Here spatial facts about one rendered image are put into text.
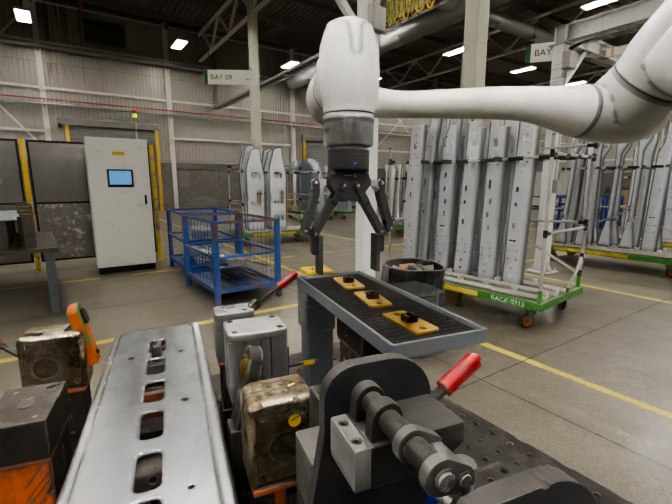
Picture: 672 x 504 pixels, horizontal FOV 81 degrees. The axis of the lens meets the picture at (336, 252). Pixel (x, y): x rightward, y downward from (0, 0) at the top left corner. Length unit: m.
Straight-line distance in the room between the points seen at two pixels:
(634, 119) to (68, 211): 7.31
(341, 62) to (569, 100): 0.44
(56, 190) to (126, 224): 1.27
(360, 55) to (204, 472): 0.63
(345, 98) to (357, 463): 0.54
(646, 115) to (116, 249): 6.54
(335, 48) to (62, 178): 7.01
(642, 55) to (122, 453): 1.02
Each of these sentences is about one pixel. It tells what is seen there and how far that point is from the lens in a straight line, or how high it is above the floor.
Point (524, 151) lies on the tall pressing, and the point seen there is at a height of 1.66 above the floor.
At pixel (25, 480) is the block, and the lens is 0.76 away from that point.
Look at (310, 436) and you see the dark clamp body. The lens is 0.47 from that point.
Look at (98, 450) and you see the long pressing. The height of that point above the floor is 1.00.
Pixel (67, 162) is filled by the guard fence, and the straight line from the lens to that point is 7.57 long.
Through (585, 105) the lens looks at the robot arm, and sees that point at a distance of 0.91.
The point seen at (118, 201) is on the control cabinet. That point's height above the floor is 1.08.
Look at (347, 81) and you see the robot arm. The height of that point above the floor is 1.51.
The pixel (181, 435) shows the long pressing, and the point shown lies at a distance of 0.64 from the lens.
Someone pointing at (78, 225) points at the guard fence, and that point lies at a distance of 7.59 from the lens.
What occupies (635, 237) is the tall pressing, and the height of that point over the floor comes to 0.48.
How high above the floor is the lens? 1.35
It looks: 10 degrees down
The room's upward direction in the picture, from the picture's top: straight up
